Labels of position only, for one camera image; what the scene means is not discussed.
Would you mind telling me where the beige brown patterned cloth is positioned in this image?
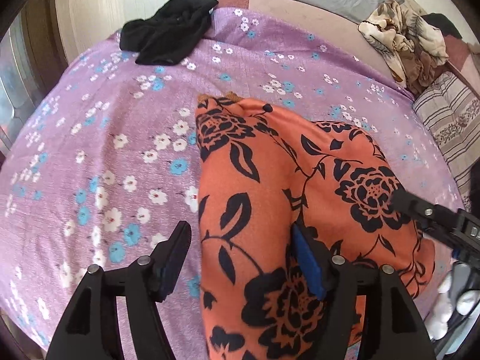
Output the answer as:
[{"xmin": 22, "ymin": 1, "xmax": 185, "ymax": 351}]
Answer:
[{"xmin": 358, "ymin": 0, "xmax": 449, "ymax": 97}]

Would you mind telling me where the striped floral cushion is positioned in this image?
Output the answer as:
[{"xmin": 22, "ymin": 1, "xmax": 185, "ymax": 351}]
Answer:
[{"xmin": 412, "ymin": 72, "xmax": 479, "ymax": 198}]

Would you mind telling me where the orange black floral garment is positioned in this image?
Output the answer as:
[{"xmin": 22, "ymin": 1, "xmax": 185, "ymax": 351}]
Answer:
[{"xmin": 195, "ymin": 94, "xmax": 435, "ymax": 359}]

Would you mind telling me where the purple floral bedsheet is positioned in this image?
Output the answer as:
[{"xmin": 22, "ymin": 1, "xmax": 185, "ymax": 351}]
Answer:
[{"xmin": 1, "ymin": 7, "xmax": 461, "ymax": 349}]

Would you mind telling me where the white gloved hand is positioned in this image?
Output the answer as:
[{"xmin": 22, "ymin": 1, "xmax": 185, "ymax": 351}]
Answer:
[{"xmin": 425, "ymin": 262, "xmax": 479, "ymax": 344}]

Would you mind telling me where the dark cloth behind pile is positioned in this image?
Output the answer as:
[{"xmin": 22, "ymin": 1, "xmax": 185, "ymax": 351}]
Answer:
[{"xmin": 422, "ymin": 13, "xmax": 462, "ymax": 40}]

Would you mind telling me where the pink mattress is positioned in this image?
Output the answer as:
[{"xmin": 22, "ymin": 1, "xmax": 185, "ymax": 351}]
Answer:
[{"xmin": 219, "ymin": 0, "xmax": 391, "ymax": 78}]

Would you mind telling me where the black clothing pile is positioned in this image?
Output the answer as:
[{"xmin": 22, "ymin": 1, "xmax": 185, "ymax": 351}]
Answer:
[{"xmin": 120, "ymin": 0, "xmax": 218, "ymax": 66}]

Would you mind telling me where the wooden window frame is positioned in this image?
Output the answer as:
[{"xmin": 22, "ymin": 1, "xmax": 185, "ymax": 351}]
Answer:
[{"xmin": 1, "ymin": 0, "xmax": 68, "ymax": 157}]

